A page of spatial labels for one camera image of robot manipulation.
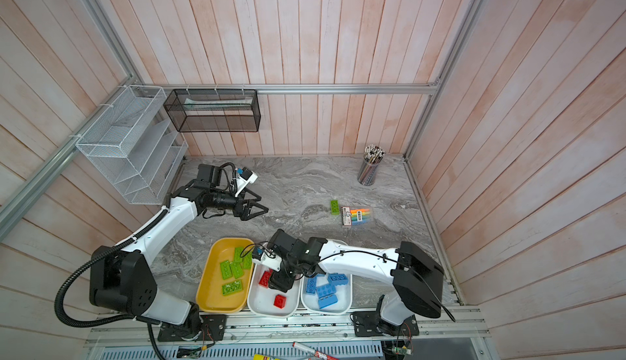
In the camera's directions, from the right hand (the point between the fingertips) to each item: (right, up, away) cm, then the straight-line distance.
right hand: (275, 271), depth 77 cm
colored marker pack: (+31, +14, +21) cm, 40 cm away
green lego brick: (-15, -2, +9) cm, 18 cm away
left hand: (-5, +20, +2) cm, 21 cm away
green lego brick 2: (-11, 0, +9) cm, 15 cm away
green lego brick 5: (+22, +18, +24) cm, 37 cm away
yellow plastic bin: (-22, -9, +3) cm, 24 cm away
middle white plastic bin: (-5, -10, +2) cm, 11 cm away
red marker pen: (+13, -20, -8) cm, 25 cm away
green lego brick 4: (-16, +3, +12) cm, 20 cm away
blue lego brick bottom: (+12, -5, +2) cm, 13 cm away
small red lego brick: (+1, -10, 0) cm, 10 cm away
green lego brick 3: (-19, -2, +8) cm, 20 cm away
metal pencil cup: (+37, +33, +27) cm, 56 cm away
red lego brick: (-4, -4, +6) cm, 8 cm away
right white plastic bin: (+22, -11, 0) cm, 24 cm away
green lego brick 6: (-15, -7, +3) cm, 17 cm away
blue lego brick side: (+20, -4, +3) cm, 21 cm away
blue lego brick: (+16, -7, +3) cm, 18 cm away
